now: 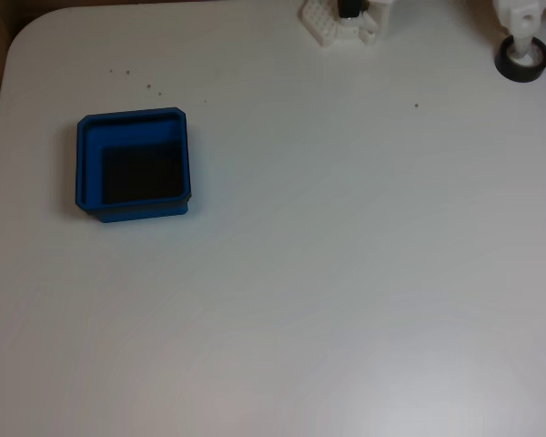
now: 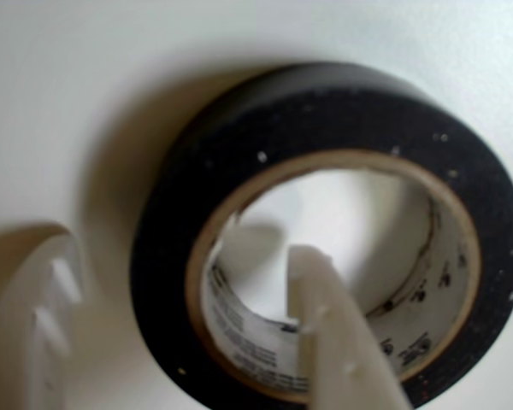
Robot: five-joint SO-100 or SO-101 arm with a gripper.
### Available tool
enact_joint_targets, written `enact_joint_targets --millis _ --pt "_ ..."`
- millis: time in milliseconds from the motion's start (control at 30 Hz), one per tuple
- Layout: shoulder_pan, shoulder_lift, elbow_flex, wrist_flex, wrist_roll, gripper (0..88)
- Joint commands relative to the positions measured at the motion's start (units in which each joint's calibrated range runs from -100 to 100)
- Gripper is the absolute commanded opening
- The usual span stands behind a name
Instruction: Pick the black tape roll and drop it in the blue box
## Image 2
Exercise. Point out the black tape roll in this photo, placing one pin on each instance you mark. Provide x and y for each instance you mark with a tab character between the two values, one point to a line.
175	192

